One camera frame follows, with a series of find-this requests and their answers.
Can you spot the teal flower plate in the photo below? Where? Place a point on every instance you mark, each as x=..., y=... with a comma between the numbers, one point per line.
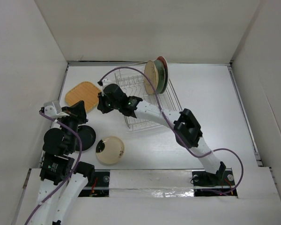
x=161, y=75

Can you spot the wire dish rack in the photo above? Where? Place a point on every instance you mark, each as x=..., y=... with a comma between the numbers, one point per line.
x=132, y=84

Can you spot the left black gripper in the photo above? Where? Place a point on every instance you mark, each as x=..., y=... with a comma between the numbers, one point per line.
x=77, y=111

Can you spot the orange bamboo square plate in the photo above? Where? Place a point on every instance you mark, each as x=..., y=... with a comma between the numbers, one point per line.
x=85, y=91

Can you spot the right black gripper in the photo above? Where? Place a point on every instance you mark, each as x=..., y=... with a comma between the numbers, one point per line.
x=101, y=106

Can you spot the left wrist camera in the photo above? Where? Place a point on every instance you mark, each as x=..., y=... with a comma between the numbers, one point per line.
x=53, y=110

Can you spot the beige bird pattern plate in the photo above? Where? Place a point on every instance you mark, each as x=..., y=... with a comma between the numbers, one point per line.
x=151, y=80

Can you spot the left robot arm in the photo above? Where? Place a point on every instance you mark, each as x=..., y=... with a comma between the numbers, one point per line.
x=62, y=177

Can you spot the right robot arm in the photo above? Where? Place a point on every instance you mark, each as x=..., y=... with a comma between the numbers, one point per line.
x=186, y=128

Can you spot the black round plate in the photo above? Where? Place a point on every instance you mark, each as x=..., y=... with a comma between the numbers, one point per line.
x=87, y=135

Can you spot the cream plate with black spot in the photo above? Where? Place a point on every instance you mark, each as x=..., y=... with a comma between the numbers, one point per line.
x=110, y=150

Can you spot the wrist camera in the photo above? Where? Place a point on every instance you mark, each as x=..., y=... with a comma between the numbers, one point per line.
x=104, y=82
x=53, y=110

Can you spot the white foam front strip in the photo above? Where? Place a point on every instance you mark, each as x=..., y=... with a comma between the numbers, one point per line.
x=150, y=183

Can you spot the red and blue floral plate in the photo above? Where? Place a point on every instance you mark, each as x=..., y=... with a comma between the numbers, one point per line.
x=165, y=65

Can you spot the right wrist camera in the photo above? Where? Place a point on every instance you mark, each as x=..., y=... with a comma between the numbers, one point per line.
x=104, y=82

